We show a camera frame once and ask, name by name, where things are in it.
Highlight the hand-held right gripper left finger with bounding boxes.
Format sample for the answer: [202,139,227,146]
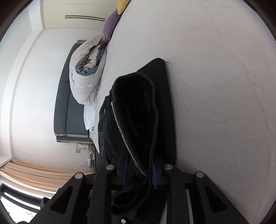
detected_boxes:
[28,154,131,224]

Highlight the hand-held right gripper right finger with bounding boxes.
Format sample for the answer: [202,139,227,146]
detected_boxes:
[151,161,249,224]

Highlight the black pants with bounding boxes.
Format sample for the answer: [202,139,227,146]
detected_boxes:
[97,58,178,224]

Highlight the white pillow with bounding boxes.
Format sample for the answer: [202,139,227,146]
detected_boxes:
[83,101,96,131]

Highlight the grey padded headboard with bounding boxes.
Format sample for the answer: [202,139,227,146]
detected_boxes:
[54,39,94,143]

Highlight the beige curtain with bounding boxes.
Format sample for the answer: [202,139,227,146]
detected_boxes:
[0,159,78,194]

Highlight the rolled beige duvet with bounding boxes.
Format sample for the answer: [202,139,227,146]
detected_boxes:
[69,34,107,105]

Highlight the bed with white sheet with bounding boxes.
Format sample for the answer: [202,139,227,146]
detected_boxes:
[89,0,276,224]

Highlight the window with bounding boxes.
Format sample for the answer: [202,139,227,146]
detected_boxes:
[0,183,43,223]

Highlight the purple cushion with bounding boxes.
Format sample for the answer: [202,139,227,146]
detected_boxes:
[103,11,120,44]

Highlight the yellow cushion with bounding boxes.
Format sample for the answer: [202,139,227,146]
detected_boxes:
[117,0,130,15]

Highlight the cream wardrobe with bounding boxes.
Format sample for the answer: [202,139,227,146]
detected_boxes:
[41,0,118,30]

